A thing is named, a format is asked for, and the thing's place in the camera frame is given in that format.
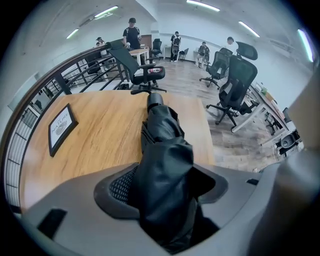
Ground white frame wooden desk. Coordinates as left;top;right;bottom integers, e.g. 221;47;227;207
230;81;291;146

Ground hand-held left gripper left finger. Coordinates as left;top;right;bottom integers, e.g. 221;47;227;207
21;161;174;256

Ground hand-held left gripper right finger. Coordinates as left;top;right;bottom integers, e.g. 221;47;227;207
184;149;320;256

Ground wooden table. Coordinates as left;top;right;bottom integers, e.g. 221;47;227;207
19;89;217;215

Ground long ceiling tube light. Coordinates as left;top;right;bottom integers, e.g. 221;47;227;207
297;28;314;63
94;5;119;19
65;27;80;40
237;20;261;39
185;0;221;12

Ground black mesh office chair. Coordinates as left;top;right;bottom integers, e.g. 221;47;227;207
106;39;168;96

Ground black framed picture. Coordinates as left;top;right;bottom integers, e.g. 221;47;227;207
47;102;80;158

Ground black headrest office chair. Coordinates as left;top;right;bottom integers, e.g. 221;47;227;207
206;40;259;126

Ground black umbrella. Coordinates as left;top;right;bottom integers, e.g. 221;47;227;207
129;91;221;254

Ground light wooden desk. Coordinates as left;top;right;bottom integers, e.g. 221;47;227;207
128;46;151;67

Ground black metal railing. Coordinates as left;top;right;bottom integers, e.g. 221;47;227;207
0;41;131;216

